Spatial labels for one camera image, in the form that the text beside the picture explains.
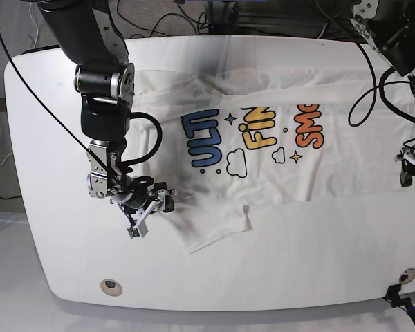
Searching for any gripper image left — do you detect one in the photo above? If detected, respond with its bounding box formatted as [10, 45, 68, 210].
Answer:
[111, 178, 177, 228]

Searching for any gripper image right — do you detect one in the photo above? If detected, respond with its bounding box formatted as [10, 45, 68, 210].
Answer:
[394, 138, 415, 187]

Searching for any white printed T-shirt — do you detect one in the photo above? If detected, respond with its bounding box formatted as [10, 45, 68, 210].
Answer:
[133, 66, 415, 252]

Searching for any black robot arm image left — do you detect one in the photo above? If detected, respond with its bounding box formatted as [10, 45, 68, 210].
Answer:
[35, 0, 176, 237]

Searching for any right table grommet hole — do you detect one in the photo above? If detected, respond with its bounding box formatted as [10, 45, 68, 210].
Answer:
[399, 268, 415, 284]

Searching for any table grommet hole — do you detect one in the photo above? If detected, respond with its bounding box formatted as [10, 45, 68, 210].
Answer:
[399, 268, 415, 284]
[100, 279, 122, 297]

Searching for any left table grommet hole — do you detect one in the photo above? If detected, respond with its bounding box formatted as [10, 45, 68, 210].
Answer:
[100, 279, 122, 297]

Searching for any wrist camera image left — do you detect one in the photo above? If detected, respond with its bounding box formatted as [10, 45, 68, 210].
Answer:
[127, 223, 149, 239]

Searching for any black clamp with cable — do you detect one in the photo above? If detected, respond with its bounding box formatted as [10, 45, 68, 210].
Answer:
[383, 284, 415, 326]

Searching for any black aluminium frame stand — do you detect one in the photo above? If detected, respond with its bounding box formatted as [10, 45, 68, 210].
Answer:
[203, 1, 329, 39]

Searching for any white floor cable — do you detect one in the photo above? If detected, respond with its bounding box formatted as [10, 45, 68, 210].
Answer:
[27, 0, 41, 49]

